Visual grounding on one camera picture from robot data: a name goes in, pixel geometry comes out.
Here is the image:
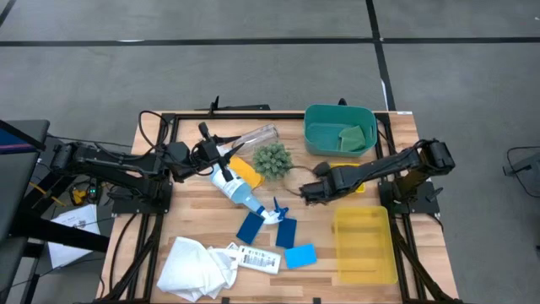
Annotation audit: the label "translucent yellow plastic bin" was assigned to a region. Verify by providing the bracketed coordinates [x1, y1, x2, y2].
[332, 205, 398, 285]

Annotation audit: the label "black workbench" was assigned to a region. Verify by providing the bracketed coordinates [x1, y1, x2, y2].
[0, 119, 111, 304]

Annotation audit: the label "teal plastic bin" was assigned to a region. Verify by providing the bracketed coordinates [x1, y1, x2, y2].
[303, 104, 379, 158]

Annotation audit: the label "yellow black device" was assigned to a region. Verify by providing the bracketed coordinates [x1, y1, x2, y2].
[69, 181, 102, 207]

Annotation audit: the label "yellow cloth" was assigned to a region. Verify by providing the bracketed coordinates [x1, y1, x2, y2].
[227, 155, 266, 190]

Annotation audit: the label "clear plastic cup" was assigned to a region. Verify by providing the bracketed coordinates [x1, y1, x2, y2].
[230, 122, 280, 157]

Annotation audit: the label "blue rectangular sponge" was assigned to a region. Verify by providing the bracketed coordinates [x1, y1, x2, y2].
[235, 210, 265, 245]
[283, 243, 318, 270]
[275, 216, 298, 250]

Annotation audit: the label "small yellow slotted basket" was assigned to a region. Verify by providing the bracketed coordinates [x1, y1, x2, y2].
[330, 162, 366, 194]

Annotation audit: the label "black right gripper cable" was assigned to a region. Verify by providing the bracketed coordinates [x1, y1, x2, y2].
[285, 165, 318, 198]

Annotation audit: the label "white crumpled cloth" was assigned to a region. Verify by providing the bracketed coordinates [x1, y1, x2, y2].
[156, 236, 240, 303]

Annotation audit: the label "green scouring pad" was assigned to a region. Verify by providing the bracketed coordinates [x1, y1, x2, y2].
[338, 124, 367, 153]

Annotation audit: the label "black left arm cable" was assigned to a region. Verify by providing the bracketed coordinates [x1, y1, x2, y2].
[138, 110, 170, 151]

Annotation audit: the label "spray bottle with blue liquid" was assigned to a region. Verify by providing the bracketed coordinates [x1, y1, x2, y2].
[209, 162, 289, 225]

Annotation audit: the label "artificial green potted plant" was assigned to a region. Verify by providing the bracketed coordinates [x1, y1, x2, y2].
[251, 142, 294, 181]

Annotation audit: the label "yellow strap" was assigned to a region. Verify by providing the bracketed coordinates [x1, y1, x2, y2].
[28, 181, 67, 208]

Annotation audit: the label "black aluminium table frame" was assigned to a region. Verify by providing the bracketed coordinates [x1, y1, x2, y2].
[99, 110, 463, 304]

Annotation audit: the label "black floor cable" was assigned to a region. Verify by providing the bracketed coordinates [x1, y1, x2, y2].
[46, 133, 132, 149]
[502, 145, 540, 199]

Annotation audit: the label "black mount bracket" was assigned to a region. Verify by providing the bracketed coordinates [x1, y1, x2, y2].
[207, 95, 271, 112]

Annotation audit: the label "white paper sheets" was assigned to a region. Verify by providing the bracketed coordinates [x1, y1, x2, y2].
[47, 204, 102, 269]

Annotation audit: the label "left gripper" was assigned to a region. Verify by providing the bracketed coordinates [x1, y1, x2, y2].
[191, 121, 246, 184]

